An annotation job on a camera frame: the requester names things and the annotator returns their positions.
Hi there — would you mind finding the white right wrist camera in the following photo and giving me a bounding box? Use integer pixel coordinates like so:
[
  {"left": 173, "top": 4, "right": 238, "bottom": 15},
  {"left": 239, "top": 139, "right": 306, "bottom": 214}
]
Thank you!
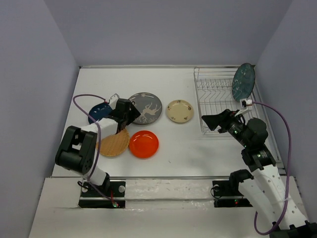
[{"left": 235, "top": 99, "right": 253, "bottom": 117}]

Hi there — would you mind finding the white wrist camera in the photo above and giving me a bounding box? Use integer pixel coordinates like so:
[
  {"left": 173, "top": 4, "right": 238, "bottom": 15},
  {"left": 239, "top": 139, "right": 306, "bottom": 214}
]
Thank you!
[
  {"left": 235, "top": 99, "right": 253, "bottom": 117},
  {"left": 108, "top": 93, "right": 120, "bottom": 110}
]

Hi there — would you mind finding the purple cable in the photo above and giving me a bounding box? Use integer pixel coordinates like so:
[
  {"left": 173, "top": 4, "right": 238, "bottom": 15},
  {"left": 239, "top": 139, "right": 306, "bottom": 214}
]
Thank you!
[
  {"left": 254, "top": 101, "right": 292, "bottom": 236},
  {"left": 73, "top": 94, "right": 117, "bottom": 206}
]

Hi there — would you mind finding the orange glossy plate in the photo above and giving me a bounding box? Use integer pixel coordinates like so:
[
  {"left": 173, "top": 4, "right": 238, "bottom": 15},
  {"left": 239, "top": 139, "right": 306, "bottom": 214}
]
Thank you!
[{"left": 129, "top": 130, "right": 159, "bottom": 159}]

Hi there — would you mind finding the cream plate with prints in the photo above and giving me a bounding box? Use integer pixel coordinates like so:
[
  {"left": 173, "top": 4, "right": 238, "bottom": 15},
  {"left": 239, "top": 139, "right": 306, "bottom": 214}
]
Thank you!
[{"left": 166, "top": 100, "right": 194, "bottom": 123}]

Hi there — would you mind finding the grey deer plate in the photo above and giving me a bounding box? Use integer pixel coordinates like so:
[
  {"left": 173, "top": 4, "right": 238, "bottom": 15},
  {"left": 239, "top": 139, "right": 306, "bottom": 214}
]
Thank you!
[{"left": 129, "top": 92, "right": 162, "bottom": 125}]

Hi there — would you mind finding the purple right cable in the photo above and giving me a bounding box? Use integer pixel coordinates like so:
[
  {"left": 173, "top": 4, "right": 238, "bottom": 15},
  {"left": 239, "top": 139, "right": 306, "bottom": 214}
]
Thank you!
[{"left": 254, "top": 101, "right": 292, "bottom": 236}]

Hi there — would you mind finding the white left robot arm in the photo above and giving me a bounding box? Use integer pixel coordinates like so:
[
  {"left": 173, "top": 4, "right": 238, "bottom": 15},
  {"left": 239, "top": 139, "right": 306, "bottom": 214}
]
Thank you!
[{"left": 55, "top": 98, "right": 141, "bottom": 200}]

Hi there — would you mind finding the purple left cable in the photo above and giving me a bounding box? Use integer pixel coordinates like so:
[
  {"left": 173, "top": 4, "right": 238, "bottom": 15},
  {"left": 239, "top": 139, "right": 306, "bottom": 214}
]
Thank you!
[{"left": 73, "top": 94, "right": 117, "bottom": 206}]

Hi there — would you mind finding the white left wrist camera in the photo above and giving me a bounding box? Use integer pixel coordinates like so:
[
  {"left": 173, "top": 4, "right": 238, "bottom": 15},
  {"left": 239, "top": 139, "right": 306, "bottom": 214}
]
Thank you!
[{"left": 108, "top": 93, "right": 120, "bottom": 110}]

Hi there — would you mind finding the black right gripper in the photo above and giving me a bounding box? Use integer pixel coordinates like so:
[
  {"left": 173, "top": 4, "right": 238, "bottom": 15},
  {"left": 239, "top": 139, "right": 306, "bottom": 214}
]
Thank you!
[{"left": 201, "top": 109, "right": 251, "bottom": 148}]

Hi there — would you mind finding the large teal floral plate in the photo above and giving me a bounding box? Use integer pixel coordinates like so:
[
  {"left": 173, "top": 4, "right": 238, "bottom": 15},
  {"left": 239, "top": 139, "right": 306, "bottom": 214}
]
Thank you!
[{"left": 231, "top": 63, "right": 256, "bottom": 102}]

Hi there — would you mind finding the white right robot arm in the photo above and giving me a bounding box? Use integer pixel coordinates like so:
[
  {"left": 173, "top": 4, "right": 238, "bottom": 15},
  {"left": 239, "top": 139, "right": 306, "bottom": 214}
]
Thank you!
[{"left": 202, "top": 109, "right": 317, "bottom": 238}]

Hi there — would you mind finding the silver wire dish rack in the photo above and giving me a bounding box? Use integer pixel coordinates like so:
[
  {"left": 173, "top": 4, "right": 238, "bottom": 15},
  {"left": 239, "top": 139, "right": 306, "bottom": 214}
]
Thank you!
[{"left": 193, "top": 66, "right": 264, "bottom": 135}]

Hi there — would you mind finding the tan woven round plate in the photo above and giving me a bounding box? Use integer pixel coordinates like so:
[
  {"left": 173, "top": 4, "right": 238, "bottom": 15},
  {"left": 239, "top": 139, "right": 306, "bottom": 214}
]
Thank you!
[{"left": 100, "top": 129, "right": 130, "bottom": 157}]

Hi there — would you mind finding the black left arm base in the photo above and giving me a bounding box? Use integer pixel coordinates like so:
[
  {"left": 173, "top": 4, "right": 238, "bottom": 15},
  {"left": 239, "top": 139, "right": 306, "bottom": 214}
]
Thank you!
[{"left": 77, "top": 180, "right": 126, "bottom": 209}]

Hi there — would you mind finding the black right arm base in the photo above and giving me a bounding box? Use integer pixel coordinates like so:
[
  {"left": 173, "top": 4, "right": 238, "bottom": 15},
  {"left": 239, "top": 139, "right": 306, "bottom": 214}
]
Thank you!
[{"left": 211, "top": 180, "right": 252, "bottom": 208}]

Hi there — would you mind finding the dark blue leaf plate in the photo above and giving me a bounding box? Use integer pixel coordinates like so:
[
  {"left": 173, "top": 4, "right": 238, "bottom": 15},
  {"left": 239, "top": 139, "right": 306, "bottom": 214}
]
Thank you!
[{"left": 88, "top": 102, "right": 113, "bottom": 124}]

